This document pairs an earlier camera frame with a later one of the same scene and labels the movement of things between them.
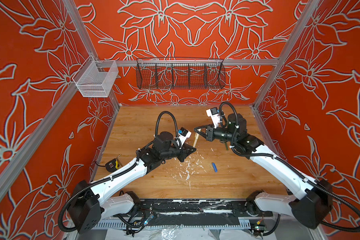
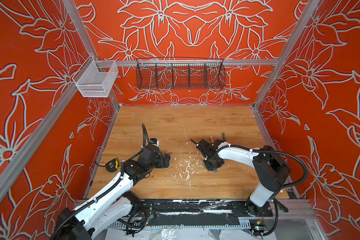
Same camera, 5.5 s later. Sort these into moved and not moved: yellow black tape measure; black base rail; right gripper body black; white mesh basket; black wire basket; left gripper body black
Moved: right gripper body black; left gripper body black
Not moved: black wire basket; yellow black tape measure; black base rail; white mesh basket
